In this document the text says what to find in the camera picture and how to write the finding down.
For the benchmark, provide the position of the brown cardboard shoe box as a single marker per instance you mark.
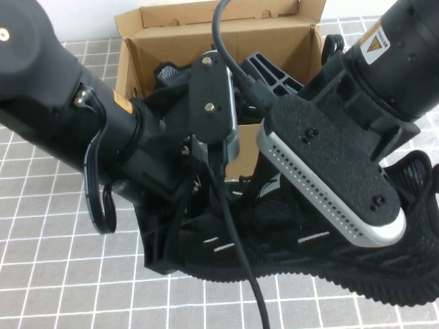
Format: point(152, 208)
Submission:
point(160, 16)

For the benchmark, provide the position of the black knit sneaker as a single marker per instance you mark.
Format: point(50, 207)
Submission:
point(170, 73)
point(320, 269)

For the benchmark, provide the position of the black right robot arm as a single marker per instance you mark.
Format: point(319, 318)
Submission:
point(401, 51)

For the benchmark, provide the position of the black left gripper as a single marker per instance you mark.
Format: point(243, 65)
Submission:
point(156, 156)

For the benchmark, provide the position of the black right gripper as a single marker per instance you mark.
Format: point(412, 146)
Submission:
point(348, 98)

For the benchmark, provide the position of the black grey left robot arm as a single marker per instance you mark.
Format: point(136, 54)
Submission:
point(35, 89)

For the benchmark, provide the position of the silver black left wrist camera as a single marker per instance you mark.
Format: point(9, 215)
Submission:
point(208, 84)

